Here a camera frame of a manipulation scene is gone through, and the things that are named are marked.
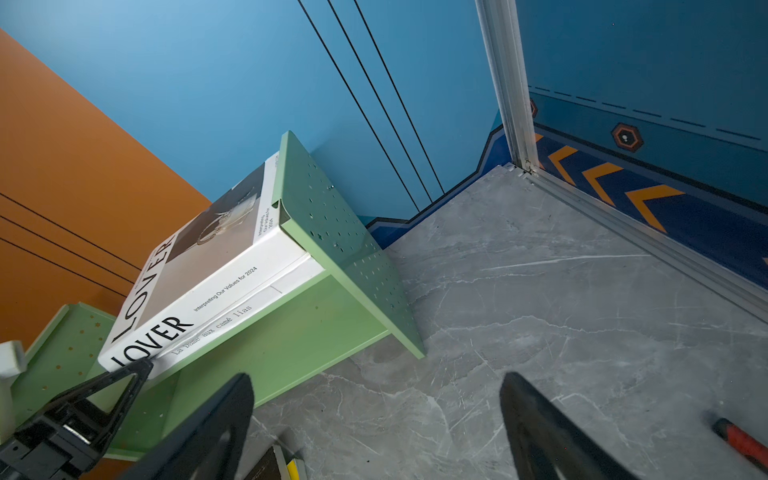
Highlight white book with brown blocks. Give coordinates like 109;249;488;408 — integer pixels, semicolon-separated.
149;254;325;381

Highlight green wooden two-tier shelf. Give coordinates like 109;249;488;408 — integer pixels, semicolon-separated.
10;130;427;462

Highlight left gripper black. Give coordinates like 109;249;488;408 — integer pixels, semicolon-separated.
1;360;153;479

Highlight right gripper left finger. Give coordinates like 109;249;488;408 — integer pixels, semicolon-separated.
121;373;254;480

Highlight yellow book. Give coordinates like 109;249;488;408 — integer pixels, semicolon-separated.
286;458;308;480

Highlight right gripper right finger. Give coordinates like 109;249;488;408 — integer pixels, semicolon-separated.
500;372;636;479

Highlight black book with gold title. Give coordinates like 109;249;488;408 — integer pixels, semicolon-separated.
244;444;290;480

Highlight white LOVER magazine book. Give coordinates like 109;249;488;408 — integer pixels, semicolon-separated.
97;154;310;371

